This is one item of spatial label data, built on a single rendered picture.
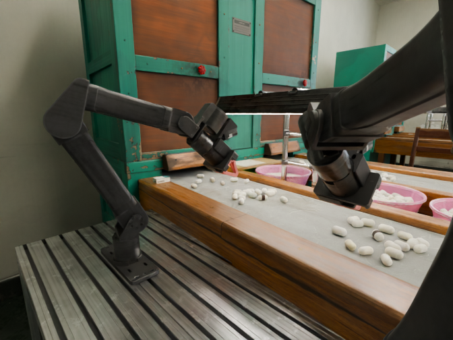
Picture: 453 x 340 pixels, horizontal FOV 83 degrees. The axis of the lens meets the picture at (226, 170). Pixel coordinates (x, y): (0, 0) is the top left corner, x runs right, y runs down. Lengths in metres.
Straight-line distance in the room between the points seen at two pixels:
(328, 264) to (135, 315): 0.37
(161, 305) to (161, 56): 0.97
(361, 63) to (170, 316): 3.42
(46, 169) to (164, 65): 1.01
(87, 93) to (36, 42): 1.30
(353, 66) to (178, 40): 2.71
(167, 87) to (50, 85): 0.83
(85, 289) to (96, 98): 0.41
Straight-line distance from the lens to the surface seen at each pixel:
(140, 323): 0.56
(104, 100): 0.61
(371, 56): 3.62
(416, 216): 0.88
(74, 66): 1.89
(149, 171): 1.19
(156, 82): 1.20
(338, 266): 0.55
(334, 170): 0.43
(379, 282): 0.53
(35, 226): 1.93
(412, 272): 0.65
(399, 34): 6.09
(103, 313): 0.61
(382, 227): 0.78
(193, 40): 1.33
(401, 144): 3.52
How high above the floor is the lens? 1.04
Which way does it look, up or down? 12 degrees down
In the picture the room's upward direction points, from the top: straight up
